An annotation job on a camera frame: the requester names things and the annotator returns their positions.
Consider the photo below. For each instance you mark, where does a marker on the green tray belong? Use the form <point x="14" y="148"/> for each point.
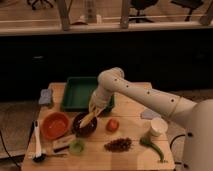
<point x="77" y="93"/>

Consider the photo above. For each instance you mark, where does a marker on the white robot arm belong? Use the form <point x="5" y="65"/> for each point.
<point x="195" y="118"/>

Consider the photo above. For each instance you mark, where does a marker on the dark purple bowl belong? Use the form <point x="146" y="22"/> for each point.
<point x="86" y="130"/>

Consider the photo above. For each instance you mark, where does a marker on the grey cloth piece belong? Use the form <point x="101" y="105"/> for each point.
<point x="149" y="114"/>

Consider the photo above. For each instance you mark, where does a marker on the red tomato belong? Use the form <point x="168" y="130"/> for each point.
<point x="112" y="125"/>

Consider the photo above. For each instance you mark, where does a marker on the green chili pepper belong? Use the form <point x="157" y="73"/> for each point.
<point x="148" y="143"/>

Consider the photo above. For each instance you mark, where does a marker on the white paper cup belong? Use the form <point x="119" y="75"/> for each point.
<point x="158" y="126"/>

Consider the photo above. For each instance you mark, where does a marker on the wooden brush block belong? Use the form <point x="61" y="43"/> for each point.
<point x="63" y="142"/>

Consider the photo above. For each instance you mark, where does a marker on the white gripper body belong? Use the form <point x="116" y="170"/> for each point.
<point x="100" y="98"/>

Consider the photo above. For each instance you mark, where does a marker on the orange bowl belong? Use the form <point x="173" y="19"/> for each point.
<point x="55" y="125"/>

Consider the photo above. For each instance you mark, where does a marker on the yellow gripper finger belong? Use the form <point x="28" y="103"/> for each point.
<point x="98" y="112"/>
<point x="92" y="108"/>

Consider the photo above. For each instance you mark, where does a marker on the small green cup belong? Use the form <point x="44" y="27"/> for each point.
<point x="76" y="146"/>

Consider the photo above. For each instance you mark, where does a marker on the yellow banana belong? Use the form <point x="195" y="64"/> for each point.
<point x="86" y="120"/>

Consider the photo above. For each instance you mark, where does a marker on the brown pine cone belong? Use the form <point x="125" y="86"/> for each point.
<point x="119" y="145"/>

